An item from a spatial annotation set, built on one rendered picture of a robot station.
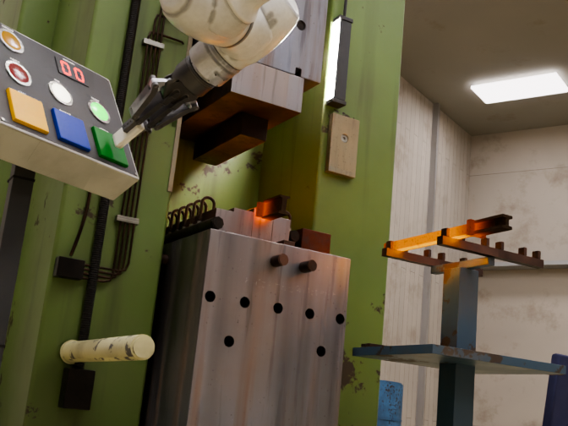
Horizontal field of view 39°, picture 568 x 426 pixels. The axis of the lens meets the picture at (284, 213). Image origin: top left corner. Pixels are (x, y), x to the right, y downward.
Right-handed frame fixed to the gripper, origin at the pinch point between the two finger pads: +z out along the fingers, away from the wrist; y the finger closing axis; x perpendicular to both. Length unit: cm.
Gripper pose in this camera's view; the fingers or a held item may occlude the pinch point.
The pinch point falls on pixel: (128, 132)
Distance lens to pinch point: 162.2
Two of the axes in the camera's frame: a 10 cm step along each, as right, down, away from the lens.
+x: -3.3, -8.0, 5.0
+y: 5.7, 2.6, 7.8
